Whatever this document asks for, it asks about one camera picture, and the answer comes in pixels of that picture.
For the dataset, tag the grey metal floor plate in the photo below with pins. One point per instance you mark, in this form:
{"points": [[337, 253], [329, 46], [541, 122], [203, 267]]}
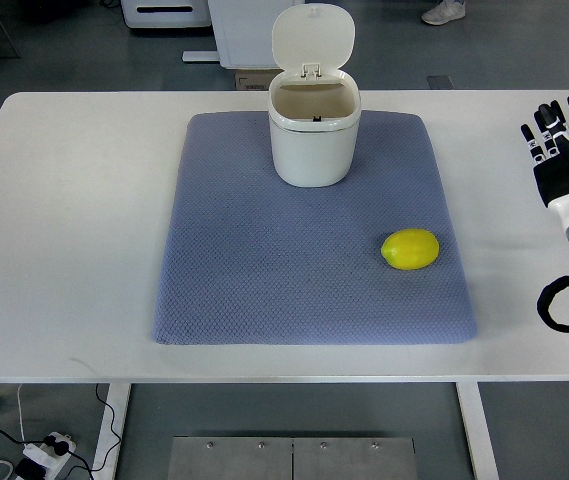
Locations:
{"points": [[292, 458]]}

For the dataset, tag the white table leg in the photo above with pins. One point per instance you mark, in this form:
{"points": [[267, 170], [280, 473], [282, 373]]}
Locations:
{"points": [[476, 430], [115, 400]]}

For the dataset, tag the blue textured mat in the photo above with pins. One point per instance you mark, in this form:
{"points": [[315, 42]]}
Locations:
{"points": [[250, 259]]}

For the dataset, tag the cardboard box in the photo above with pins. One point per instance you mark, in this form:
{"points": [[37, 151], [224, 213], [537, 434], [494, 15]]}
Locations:
{"points": [[254, 80]]}

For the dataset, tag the white power strip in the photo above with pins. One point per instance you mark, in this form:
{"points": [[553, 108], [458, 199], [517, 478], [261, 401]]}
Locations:
{"points": [[52, 453]]}

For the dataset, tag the yellow lemon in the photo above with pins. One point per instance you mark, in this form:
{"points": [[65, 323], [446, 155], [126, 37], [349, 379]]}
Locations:
{"points": [[410, 249]]}

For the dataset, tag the grey floor socket plate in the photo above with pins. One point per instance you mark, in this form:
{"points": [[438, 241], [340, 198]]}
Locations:
{"points": [[440, 82]]}

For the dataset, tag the white trash bin with lid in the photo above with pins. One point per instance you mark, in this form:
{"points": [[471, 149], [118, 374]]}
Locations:
{"points": [[314, 106]]}

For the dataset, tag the white appliance with slot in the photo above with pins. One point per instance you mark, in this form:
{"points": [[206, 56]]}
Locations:
{"points": [[165, 14]]}

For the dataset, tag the white table left leg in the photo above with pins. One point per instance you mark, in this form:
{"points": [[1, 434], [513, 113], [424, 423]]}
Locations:
{"points": [[115, 400]]}

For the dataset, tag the white table right leg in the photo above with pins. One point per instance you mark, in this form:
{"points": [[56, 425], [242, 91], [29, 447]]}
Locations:
{"points": [[476, 430]]}

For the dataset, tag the white cabinet background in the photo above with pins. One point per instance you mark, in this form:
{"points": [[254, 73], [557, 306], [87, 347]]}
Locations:
{"points": [[243, 34]]}

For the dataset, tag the white sneaker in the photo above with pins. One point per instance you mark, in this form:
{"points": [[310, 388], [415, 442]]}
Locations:
{"points": [[444, 12]]}

